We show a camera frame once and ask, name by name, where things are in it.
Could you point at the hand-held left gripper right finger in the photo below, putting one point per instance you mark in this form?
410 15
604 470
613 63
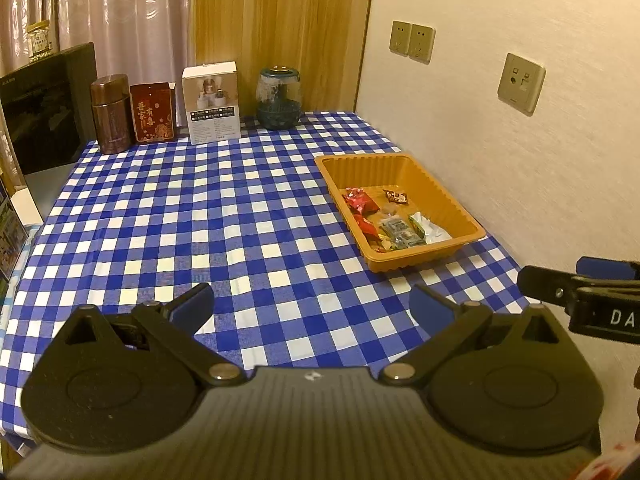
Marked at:
432 307

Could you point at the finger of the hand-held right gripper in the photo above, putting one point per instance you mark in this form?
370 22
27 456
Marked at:
540 280
595 266

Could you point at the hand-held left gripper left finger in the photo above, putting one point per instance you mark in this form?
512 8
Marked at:
192 305

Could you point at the white snack wrapper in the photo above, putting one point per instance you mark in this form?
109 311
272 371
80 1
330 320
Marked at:
437 232

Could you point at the small brown candy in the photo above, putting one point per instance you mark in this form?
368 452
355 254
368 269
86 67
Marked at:
381 248

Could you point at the clear grey snack packet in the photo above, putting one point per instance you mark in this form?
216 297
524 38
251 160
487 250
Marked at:
397 232

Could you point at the red snack packet pale label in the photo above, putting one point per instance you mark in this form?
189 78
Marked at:
367 226

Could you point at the red striped snack packet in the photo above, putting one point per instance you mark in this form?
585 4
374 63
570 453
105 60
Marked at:
396 196

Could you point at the plain red snack packet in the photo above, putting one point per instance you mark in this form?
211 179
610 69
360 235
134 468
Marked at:
361 201

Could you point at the orange plastic tray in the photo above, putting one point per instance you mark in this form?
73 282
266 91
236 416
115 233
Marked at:
380 175

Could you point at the blue white checkered tablecloth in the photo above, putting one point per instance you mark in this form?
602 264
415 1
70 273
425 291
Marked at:
200 210

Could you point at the red white patterned clothing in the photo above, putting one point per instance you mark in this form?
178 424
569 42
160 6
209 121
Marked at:
617 462

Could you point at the red gift box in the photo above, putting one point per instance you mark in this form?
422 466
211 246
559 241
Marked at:
152 115

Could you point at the white product box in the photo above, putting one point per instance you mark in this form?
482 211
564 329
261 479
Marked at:
210 110

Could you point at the brown metal thermos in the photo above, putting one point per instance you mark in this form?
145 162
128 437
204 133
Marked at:
111 115

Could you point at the dark green glass jar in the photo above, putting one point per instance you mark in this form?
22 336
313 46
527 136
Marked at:
279 105

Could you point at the black monitor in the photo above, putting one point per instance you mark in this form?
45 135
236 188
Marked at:
45 115

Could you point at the sheer pink curtain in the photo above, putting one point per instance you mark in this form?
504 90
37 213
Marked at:
125 10

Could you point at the small jar with yellow lid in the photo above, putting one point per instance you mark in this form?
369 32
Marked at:
39 42

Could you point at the large beige wall plate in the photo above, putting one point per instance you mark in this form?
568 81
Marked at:
520 85

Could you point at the beige wall socket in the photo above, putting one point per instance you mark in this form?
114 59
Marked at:
400 37
421 44

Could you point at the wooden wall panel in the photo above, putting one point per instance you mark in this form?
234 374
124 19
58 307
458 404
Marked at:
280 20

